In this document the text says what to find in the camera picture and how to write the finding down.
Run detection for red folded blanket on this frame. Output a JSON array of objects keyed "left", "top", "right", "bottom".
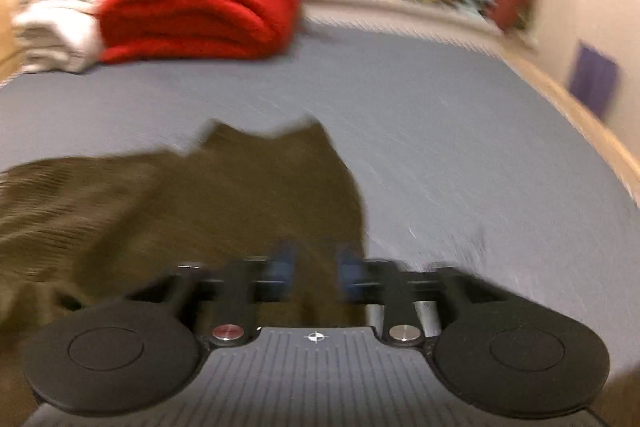
[{"left": 97, "top": 0, "right": 303, "bottom": 65}]

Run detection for olive corduroy pants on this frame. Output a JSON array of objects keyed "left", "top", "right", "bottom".
[{"left": 0, "top": 119, "right": 368, "bottom": 427}]

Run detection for purple paper sheet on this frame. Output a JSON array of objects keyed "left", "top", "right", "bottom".
[{"left": 567, "top": 42, "right": 621, "bottom": 118}]

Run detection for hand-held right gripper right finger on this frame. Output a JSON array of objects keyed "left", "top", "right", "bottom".
[{"left": 336, "top": 247, "right": 507, "bottom": 349}]

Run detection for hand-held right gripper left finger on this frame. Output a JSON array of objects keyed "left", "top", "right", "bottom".
[{"left": 127, "top": 248, "right": 297, "bottom": 349}]

